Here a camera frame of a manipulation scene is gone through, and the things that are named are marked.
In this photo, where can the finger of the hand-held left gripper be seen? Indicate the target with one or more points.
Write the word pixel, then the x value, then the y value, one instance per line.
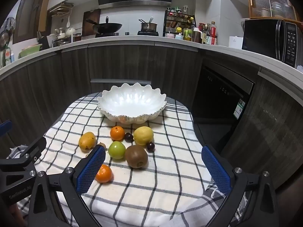
pixel 35 147
pixel 6 127

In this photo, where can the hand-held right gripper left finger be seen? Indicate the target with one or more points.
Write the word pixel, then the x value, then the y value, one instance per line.
pixel 91 169

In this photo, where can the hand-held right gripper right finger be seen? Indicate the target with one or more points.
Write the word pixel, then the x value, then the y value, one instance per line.
pixel 216 172

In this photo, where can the orange tangerine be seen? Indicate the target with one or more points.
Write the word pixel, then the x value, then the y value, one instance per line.
pixel 105 173
pixel 117 133

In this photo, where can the yellow mango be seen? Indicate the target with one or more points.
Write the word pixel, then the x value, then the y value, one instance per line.
pixel 86 141

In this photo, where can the green round fruit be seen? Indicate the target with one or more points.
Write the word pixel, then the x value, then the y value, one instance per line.
pixel 116 150

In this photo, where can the brown kiwi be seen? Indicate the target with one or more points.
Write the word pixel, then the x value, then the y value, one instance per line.
pixel 136 156

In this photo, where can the dark red cherry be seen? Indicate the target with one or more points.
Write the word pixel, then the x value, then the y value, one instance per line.
pixel 150 146
pixel 129 137

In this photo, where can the white scalloped ceramic bowl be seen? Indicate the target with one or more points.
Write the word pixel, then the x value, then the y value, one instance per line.
pixel 130 101

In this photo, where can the white black checkered cloth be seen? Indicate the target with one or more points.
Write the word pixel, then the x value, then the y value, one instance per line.
pixel 142 189

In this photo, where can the yellow lemon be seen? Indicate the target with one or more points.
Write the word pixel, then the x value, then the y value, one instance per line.
pixel 143 135

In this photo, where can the black built-in dishwasher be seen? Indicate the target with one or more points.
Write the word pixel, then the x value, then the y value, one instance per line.
pixel 220 101

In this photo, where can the green basin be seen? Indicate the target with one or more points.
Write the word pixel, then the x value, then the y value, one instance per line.
pixel 29 50

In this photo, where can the black knife block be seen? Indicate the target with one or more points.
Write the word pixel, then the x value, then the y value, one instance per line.
pixel 43 41

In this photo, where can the small electric fan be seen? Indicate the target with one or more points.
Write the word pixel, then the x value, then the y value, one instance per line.
pixel 7 32

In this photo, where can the dark wood base cabinets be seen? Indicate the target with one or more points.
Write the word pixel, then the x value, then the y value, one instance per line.
pixel 132 61

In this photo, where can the white teapot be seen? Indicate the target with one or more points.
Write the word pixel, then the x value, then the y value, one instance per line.
pixel 70 31

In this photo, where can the white spatula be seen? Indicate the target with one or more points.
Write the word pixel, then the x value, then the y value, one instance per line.
pixel 68 23

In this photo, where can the white square box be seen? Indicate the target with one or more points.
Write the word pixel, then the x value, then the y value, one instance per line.
pixel 236 42

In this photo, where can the group of condiment bottles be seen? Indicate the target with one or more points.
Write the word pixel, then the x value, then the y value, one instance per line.
pixel 208 35

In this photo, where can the dark wooden cutting board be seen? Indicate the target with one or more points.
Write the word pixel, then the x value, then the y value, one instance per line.
pixel 91 16

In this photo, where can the black wok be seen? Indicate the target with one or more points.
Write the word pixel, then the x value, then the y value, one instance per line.
pixel 107 27

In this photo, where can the black microwave oven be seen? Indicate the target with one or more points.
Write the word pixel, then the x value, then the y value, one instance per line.
pixel 262 36

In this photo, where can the black cooktop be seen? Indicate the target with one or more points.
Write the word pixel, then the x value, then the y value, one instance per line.
pixel 148 33

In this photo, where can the steel saucepan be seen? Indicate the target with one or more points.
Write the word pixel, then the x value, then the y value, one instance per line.
pixel 149 26

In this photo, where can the rack of spice bottles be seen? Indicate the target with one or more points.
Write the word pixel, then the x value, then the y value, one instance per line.
pixel 178 19

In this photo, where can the wooden ribbed glass cabinet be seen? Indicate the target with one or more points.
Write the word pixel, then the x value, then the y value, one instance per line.
pixel 269 2

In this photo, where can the wall rack of boards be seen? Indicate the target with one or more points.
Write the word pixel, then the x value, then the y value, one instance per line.
pixel 61 8

